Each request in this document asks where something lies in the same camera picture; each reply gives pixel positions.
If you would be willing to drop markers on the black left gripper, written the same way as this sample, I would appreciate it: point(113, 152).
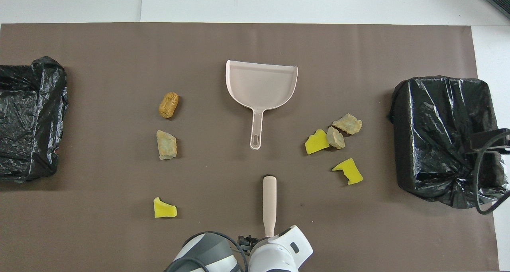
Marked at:
point(246, 242)

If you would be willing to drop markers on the beige hand brush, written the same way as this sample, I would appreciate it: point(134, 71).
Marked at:
point(269, 200)

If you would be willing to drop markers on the yellow green-backed sponge piece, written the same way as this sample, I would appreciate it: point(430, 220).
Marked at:
point(163, 211)

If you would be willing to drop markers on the notched yellow sponge piece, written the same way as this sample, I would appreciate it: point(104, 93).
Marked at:
point(350, 172)

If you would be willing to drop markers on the small beige sponge chunk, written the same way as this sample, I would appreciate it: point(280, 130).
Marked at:
point(335, 138)

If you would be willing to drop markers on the long beige sponge chunk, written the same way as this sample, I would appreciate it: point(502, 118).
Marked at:
point(348, 124)

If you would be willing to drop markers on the orange-brown sponge lump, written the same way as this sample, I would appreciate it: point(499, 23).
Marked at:
point(168, 105)

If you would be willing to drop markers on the pale pink dustpan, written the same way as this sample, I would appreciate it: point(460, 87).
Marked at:
point(261, 85)

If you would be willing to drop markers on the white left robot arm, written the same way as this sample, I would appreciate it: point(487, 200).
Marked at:
point(279, 252)

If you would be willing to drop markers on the bin with black bag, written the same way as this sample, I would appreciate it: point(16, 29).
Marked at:
point(24, 116)
point(438, 136)

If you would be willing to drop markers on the brown table mat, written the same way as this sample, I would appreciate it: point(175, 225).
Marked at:
point(159, 57)

